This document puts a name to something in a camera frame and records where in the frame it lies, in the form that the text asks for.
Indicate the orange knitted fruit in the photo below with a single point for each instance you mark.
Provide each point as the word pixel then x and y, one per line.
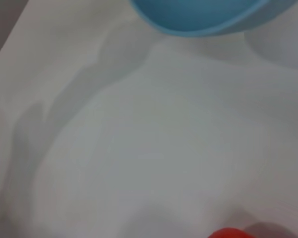
pixel 228 233

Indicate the blue bowl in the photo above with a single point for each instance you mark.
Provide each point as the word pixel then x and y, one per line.
pixel 193 15

